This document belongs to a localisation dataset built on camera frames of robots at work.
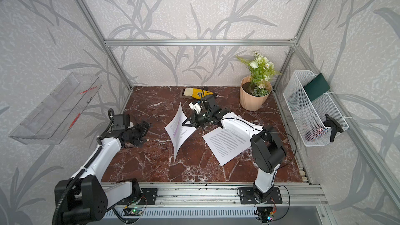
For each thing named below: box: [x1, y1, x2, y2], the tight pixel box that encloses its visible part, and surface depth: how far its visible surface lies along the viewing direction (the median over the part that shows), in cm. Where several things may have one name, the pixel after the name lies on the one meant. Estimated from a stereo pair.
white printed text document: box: [202, 126, 252, 167], surface depth 93 cm
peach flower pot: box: [240, 75, 273, 111], surface depth 100 cm
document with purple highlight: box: [164, 102, 197, 161], surface depth 90 cm
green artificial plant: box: [235, 50, 282, 97], surface depth 95 cm
